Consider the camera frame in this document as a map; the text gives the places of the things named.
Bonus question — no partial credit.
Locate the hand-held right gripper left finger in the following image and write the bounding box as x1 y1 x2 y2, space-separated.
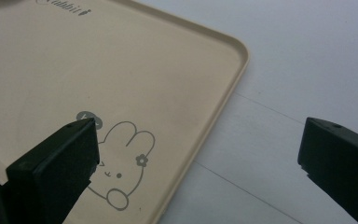
5 117 101 224

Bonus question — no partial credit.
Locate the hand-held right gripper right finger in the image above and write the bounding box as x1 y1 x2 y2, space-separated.
296 117 358 224

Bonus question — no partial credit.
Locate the beige tray with rabbit print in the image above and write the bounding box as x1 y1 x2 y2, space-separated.
0 0 250 224

